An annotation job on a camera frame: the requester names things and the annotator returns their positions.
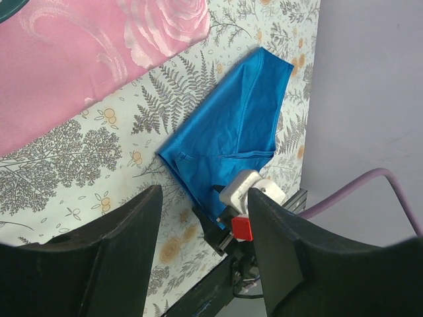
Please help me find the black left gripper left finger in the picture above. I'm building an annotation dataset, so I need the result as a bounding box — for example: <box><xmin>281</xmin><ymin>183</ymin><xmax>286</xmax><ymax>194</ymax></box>
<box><xmin>1</xmin><ymin>185</ymin><xmax>163</xmax><ymax>316</ymax></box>

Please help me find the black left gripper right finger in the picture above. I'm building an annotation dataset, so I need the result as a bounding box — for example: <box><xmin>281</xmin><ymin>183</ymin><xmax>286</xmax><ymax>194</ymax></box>
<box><xmin>248</xmin><ymin>189</ymin><xmax>422</xmax><ymax>316</ymax></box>

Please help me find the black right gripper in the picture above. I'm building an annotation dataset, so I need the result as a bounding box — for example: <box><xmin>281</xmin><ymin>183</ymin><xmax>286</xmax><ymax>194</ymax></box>
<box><xmin>193</xmin><ymin>206</ymin><xmax>257</xmax><ymax>264</ymax></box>

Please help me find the blue cloth napkin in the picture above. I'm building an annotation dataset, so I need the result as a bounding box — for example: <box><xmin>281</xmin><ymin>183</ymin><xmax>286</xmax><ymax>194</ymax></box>
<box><xmin>157</xmin><ymin>48</ymin><xmax>293</xmax><ymax>223</ymax></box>

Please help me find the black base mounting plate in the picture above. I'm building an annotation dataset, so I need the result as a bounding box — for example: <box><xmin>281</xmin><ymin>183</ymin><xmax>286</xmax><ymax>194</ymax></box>
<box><xmin>160</xmin><ymin>255</ymin><xmax>259</xmax><ymax>317</ymax></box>

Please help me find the pink satin placemat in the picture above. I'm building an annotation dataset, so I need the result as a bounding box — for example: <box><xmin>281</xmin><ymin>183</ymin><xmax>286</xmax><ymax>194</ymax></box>
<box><xmin>1</xmin><ymin>0</ymin><xmax>210</xmax><ymax>155</ymax></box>

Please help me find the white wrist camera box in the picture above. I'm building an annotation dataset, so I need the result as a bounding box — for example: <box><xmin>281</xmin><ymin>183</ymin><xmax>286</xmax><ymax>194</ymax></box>
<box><xmin>219</xmin><ymin>170</ymin><xmax>286</xmax><ymax>215</ymax></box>

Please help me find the aluminium table edge rail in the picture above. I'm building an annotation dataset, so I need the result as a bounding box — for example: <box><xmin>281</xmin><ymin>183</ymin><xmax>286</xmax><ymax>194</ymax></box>
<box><xmin>283</xmin><ymin>188</ymin><xmax>308</xmax><ymax>214</ymax></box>

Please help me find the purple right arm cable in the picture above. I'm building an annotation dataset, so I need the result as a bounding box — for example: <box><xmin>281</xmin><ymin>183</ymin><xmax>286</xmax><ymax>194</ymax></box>
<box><xmin>300</xmin><ymin>167</ymin><xmax>423</xmax><ymax>237</ymax></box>

